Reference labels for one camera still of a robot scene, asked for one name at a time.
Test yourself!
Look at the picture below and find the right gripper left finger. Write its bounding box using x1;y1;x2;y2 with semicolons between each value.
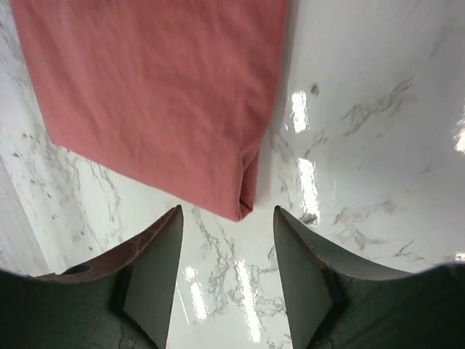
1;206;184;348

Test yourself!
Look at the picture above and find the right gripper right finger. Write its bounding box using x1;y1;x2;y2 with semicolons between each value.
273;206;464;348

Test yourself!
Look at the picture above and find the pink t shirt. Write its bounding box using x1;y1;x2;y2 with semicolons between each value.
10;1;288;221

